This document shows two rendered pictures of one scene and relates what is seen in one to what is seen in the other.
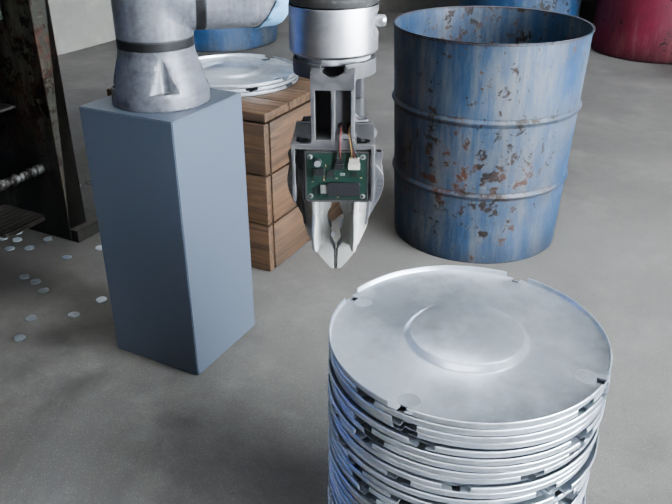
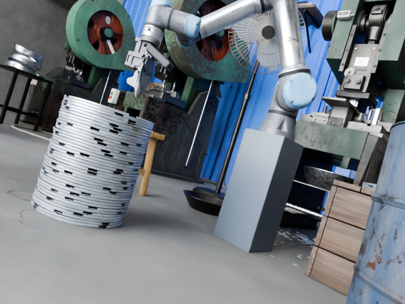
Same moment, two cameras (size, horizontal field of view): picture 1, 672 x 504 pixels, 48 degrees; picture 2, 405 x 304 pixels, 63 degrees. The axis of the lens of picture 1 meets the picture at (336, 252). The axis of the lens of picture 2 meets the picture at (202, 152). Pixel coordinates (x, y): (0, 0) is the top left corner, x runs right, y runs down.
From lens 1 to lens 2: 1.72 m
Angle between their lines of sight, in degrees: 103
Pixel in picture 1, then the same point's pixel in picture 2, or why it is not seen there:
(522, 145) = (379, 222)
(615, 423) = (96, 265)
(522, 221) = not seen: outside the picture
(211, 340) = (224, 227)
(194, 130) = (254, 136)
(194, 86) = (267, 125)
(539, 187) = (386, 285)
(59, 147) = not seen: hidden behind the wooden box
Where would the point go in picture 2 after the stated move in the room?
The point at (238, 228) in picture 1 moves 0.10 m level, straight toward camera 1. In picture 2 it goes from (258, 193) to (232, 185)
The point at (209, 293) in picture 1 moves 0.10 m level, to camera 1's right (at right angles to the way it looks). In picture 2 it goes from (232, 205) to (228, 207)
